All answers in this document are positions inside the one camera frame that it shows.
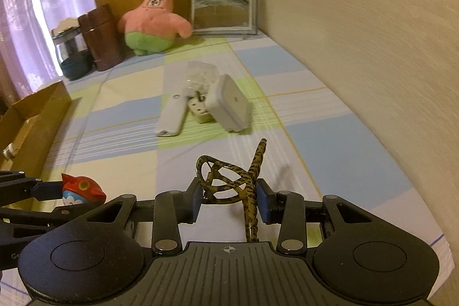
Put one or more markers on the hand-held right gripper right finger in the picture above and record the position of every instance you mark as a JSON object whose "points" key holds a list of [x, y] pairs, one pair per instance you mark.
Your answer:
{"points": [[261, 202]]}

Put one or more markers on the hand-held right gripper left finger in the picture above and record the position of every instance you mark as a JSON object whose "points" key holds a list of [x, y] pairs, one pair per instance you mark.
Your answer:
{"points": [[195, 205]]}

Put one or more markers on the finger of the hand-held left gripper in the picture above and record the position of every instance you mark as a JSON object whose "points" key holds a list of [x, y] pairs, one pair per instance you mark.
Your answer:
{"points": [[36, 214], [48, 191]]}

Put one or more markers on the blue cat figurine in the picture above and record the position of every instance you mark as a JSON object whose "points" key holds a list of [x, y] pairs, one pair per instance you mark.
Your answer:
{"points": [[84, 187]]}

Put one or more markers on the cardboard box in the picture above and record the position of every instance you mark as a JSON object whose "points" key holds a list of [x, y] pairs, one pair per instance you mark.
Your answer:
{"points": [[53, 119]]}

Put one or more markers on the white plug adapter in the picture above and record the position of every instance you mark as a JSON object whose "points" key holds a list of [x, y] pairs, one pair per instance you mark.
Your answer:
{"points": [[200, 112]]}

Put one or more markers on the clear plastic bag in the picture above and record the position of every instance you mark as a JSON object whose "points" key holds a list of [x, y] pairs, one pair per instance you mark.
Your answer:
{"points": [[200, 76]]}

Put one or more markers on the small white object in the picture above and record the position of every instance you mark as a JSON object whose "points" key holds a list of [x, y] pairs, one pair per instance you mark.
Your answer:
{"points": [[9, 152]]}

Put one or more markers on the checked pastel tablecloth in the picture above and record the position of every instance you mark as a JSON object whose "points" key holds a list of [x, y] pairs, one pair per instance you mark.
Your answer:
{"points": [[322, 155]]}

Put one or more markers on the white remote control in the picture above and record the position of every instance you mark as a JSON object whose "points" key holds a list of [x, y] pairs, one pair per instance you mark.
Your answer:
{"points": [[172, 112]]}

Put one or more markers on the white square plastic box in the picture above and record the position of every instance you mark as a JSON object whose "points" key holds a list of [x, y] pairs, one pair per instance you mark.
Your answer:
{"points": [[229, 101]]}

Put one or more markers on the glass jar with dark base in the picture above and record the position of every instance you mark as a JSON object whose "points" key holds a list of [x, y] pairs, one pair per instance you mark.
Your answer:
{"points": [[75, 67]]}

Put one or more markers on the brown cylindrical canister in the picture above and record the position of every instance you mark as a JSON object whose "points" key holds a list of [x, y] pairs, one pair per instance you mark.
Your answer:
{"points": [[102, 40]]}

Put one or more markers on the pink starfish plush toy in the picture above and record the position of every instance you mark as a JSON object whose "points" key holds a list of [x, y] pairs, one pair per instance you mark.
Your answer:
{"points": [[150, 26]]}

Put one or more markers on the standing glass picture frame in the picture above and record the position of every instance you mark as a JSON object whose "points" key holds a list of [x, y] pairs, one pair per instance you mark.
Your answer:
{"points": [[222, 8]]}

